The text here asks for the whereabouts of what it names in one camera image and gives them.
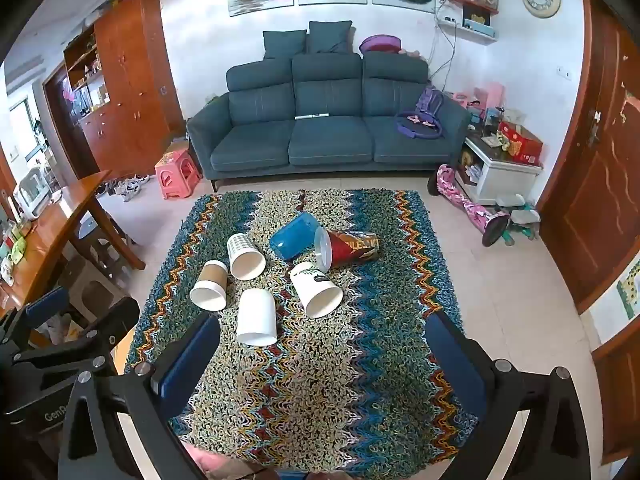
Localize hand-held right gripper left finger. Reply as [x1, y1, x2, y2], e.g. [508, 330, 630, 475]
[57, 314, 222, 480]

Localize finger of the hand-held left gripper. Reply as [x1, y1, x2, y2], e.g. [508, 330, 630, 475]
[12, 296, 142, 377]
[0, 286, 71, 347]

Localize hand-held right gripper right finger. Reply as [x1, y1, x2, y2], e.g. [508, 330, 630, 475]
[425, 311, 593, 480]

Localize plain white paper cup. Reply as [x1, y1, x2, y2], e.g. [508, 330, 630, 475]
[236, 288, 279, 347]

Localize brown paper cup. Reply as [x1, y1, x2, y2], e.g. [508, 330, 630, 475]
[189, 259, 230, 311]

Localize white dotted paper cup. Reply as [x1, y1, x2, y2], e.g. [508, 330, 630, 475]
[227, 233, 267, 282]

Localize white leaf print paper cup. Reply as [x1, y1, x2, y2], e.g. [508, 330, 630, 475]
[289, 260, 345, 320]

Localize red printed cup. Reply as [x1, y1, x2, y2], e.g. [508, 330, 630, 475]
[313, 226, 381, 275]

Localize blue cup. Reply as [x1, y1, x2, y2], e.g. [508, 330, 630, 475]
[268, 211, 320, 262]

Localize grey plastic stool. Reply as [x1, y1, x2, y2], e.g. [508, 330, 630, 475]
[69, 212, 137, 288]

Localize wooden dining table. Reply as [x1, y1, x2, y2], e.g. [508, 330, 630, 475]
[0, 169, 147, 312]

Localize white kitchen appliance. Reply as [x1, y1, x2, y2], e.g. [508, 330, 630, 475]
[12, 167, 54, 222]

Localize pile of shoes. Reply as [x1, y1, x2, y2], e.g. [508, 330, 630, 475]
[94, 174, 151, 203]

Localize colourful zigzag rug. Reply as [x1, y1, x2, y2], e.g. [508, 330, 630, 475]
[123, 188, 482, 467]

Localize pink plastic stool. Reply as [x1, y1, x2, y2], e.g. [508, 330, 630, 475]
[154, 148, 202, 200]

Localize pink patterned hoverboard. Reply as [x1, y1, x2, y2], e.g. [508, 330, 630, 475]
[427, 163, 511, 247]

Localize white side cabinet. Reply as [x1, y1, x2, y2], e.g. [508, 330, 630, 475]
[457, 132, 544, 206]

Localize brown wooden door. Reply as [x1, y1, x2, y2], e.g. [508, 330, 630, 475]
[537, 0, 640, 315]

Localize red cardboard box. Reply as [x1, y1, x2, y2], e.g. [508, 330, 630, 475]
[497, 120, 545, 164]

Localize tall wooden cabinet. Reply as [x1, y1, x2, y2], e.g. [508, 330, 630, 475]
[62, 0, 186, 182]

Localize dark teal sofa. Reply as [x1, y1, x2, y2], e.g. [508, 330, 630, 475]
[186, 51, 472, 192]

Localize purple backpack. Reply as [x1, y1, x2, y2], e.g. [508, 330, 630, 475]
[414, 85, 444, 116]

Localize pink toy chair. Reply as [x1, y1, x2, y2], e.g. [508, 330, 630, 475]
[472, 82, 506, 117]

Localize dark teal cushion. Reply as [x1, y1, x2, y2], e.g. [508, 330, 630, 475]
[304, 20, 354, 55]
[262, 29, 308, 60]

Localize purple basket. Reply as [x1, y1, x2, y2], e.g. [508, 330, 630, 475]
[358, 34, 403, 55]

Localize purple ring toy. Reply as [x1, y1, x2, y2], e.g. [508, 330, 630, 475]
[394, 109, 446, 140]

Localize hanging wall cables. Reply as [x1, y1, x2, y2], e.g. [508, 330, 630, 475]
[428, 0, 458, 83]

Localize white wall shelf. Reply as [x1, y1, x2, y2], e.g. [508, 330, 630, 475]
[437, 16, 499, 46]

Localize red wall shelf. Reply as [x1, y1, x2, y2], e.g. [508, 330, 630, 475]
[447, 0, 500, 16]

